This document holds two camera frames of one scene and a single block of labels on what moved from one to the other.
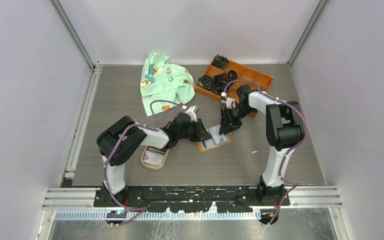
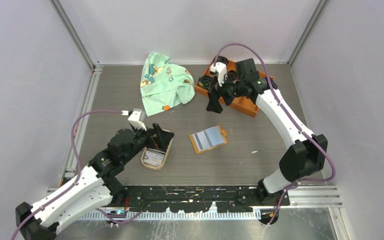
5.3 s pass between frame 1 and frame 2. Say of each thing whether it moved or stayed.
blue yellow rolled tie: stayed
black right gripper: moved
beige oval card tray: stayed
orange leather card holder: moved
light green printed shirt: stayed
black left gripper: moved
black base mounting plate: stayed
